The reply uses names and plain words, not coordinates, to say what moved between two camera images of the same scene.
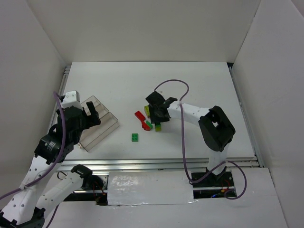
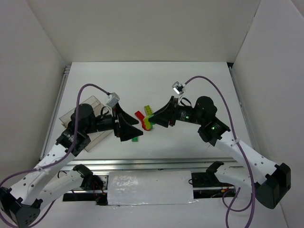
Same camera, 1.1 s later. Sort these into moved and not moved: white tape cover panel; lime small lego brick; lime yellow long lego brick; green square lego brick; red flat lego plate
Moved: lime small lego brick
Not moved: lime yellow long lego brick; red flat lego plate; green square lego brick; white tape cover panel
